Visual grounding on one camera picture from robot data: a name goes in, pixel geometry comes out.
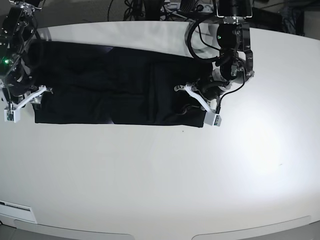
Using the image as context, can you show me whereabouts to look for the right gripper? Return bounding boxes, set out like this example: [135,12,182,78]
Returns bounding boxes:
[0,75,53,110]

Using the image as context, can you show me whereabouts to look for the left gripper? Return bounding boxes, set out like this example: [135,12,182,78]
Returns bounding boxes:
[174,76,230,116]

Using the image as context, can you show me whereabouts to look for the black T-shirt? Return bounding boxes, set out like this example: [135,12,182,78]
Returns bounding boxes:
[28,41,213,128]

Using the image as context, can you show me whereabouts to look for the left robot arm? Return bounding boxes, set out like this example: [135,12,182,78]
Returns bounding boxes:
[174,0,254,115]

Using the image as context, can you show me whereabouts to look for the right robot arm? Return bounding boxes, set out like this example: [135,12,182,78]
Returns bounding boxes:
[0,0,53,112]

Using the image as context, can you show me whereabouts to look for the white power strip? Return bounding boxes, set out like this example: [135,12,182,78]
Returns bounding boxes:
[195,3,215,14]

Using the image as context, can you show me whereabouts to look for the black box on floor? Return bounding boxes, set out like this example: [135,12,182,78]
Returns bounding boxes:
[249,7,283,29]

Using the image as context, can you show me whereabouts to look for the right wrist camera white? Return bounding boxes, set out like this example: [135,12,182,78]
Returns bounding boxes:
[4,107,21,123]

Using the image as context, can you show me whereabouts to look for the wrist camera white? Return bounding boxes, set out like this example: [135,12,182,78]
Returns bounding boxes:
[203,111,222,127]
[4,107,21,123]

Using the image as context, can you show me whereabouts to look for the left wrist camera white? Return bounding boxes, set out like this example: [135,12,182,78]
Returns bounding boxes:
[203,111,222,127]

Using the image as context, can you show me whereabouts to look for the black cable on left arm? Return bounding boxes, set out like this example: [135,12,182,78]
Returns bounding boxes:
[184,21,226,63]

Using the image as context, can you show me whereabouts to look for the black center stand post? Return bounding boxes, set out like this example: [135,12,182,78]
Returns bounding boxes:
[143,0,162,21]

